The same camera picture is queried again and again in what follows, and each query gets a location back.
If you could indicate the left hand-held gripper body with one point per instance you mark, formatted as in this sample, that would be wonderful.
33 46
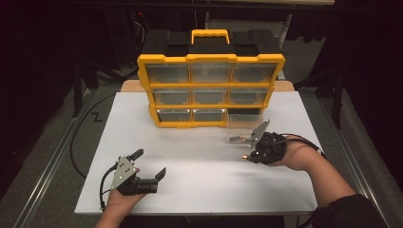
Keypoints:
125 175

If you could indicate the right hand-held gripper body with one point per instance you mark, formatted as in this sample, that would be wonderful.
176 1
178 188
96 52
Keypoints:
272 148

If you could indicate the black copper battery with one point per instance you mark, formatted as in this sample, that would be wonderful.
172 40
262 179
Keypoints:
237 138
245 156

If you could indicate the clear plastic drawer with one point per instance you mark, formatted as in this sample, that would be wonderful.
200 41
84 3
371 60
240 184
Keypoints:
244 125

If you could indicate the yellow black storage organizer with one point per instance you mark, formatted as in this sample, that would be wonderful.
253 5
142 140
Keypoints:
209 58

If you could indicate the person's left hand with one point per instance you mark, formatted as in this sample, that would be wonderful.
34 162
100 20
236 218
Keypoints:
120 200

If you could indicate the person's right hand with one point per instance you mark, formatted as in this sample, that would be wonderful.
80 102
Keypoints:
299 156

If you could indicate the light wooden board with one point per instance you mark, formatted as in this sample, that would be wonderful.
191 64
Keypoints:
133 86

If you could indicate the black metal stand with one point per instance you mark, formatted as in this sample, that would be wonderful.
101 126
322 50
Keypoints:
338 101
77 95

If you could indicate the group of clear drawers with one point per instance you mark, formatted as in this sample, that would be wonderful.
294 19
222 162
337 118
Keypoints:
168 72

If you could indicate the black sleeve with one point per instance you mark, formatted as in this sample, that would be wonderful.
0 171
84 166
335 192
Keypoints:
348 213

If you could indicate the light grey box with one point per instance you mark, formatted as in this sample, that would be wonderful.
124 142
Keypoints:
247 24

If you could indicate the metal floor rail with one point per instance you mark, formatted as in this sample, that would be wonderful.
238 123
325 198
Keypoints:
345 136
47 171

